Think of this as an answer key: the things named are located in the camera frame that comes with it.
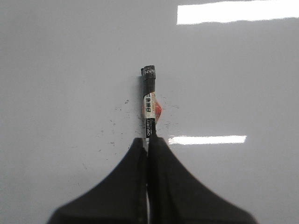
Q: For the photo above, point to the white whiteboard with aluminium frame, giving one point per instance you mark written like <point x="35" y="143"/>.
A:
<point x="227" y="79"/>

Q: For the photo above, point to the black and white whiteboard marker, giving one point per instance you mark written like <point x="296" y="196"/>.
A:
<point x="151" y="109"/>

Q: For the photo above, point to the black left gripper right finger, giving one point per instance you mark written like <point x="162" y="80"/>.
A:
<point x="177" y="197"/>

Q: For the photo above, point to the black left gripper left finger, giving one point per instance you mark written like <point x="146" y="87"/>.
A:
<point x="120" y="198"/>

